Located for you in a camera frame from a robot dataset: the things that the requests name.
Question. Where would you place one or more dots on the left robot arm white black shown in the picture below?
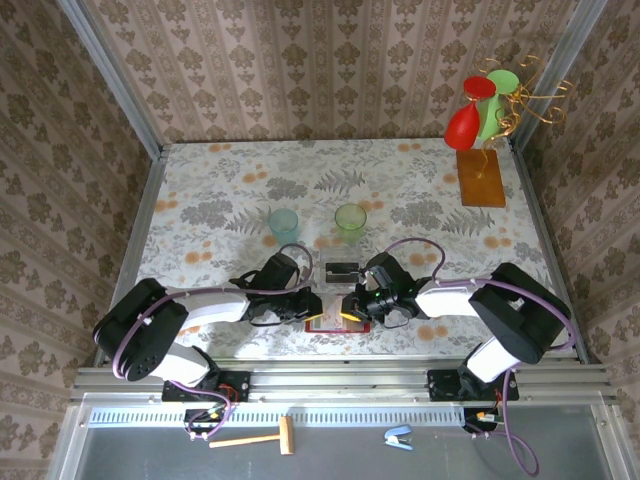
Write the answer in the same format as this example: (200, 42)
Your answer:
(215, 307)

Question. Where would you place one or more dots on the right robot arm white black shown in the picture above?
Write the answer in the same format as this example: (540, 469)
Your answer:
(445, 300)

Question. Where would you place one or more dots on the blue-green plastic cup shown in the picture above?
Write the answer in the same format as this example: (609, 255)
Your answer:
(284, 227)

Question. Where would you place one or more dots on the green plastic cup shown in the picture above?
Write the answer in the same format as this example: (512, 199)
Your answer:
(350, 222)

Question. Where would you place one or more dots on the wooden mallet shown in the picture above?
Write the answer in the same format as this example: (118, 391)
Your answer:
(286, 435)

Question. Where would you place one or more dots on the blue stapler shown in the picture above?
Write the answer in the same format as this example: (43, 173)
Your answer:
(397, 436)

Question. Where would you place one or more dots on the red plastic wine glass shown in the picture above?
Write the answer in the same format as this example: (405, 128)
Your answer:
(462, 127)

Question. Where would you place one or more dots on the green plastic wine glass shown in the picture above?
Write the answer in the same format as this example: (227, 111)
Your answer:
(490, 120)

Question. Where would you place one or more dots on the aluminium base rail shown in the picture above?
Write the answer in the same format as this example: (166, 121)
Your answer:
(340, 385)

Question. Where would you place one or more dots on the aluminium side rail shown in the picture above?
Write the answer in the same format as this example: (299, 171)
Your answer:
(145, 210)
(530, 200)

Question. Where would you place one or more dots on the aluminium frame post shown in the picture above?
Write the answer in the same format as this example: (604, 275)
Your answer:
(115, 75)
(560, 75)

